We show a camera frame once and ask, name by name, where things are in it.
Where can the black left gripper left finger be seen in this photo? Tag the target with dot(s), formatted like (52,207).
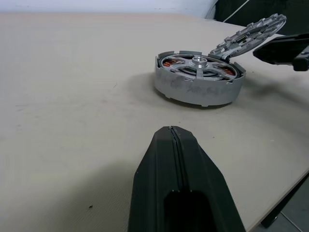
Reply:
(152,174)

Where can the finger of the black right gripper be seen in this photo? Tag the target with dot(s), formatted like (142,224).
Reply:
(277,53)
(294,36)

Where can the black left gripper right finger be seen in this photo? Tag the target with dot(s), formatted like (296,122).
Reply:
(202,169)

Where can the grey motor lid circuit board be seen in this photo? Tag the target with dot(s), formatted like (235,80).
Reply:
(241,41)

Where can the silver spoked rotor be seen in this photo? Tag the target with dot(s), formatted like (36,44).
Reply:
(200,63)

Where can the grey motor housing copper coils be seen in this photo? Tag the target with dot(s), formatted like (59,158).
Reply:
(193,89)

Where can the black cloth covered cabinet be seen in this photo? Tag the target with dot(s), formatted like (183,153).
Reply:
(265,14)

